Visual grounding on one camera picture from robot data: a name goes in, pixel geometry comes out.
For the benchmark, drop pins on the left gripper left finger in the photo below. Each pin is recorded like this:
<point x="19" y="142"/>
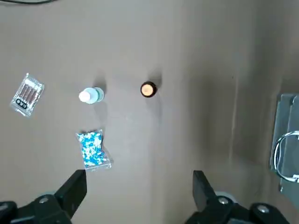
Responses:
<point x="46" y="207"/>

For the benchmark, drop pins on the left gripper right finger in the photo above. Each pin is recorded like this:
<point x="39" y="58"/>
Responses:
<point x="210" y="210"/>

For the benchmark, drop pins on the silver aluminium medicine case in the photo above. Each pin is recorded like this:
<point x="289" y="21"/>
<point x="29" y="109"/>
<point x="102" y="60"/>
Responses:
<point x="286" y="116"/>

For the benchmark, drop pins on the blue white capsule bag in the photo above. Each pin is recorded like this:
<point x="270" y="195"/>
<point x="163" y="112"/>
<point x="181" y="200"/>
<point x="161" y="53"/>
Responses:
<point x="92" y="149"/>

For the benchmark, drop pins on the clear brown swab stick packet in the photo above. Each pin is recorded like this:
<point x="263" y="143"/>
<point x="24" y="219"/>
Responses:
<point x="26" y="95"/>

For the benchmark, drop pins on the white plastic bottle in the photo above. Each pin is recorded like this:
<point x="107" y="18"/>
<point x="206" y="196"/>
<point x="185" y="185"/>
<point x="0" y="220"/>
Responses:
<point x="91" y="95"/>

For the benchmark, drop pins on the brown bottle orange cap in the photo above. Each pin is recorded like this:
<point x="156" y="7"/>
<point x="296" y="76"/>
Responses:
<point x="148" y="89"/>

